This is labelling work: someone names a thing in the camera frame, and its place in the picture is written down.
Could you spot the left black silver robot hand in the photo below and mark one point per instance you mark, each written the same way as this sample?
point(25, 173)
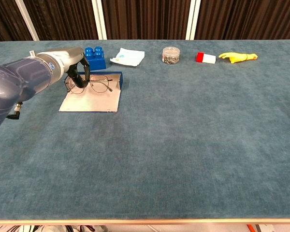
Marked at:
point(73, 56)

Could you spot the thin wire-frame eyeglasses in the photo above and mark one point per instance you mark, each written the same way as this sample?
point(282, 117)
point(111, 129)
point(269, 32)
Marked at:
point(100, 83)

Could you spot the left blue robot arm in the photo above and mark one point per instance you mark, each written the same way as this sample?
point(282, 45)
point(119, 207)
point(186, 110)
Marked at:
point(21, 79)

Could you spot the blue toy building block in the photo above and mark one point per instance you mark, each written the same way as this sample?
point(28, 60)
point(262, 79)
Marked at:
point(96, 61)

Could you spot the white tissue packet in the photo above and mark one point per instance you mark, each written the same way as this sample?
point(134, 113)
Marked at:
point(129, 58)

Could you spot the dark brown pleated curtain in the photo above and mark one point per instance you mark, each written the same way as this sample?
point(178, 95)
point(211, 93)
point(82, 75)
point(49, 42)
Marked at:
point(147, 19)

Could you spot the clear round jar of screws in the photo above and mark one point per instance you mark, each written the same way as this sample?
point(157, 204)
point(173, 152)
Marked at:
point(171, 56)

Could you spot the blue felt table cover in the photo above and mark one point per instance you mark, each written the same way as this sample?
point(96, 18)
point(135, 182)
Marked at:
point(174, 145)

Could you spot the red and white small box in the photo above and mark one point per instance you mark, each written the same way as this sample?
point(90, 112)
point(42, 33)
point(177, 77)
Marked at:
point(207, 58)

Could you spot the yellow rubber chicken toy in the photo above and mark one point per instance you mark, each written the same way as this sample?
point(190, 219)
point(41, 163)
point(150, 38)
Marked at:
point(236, 57)

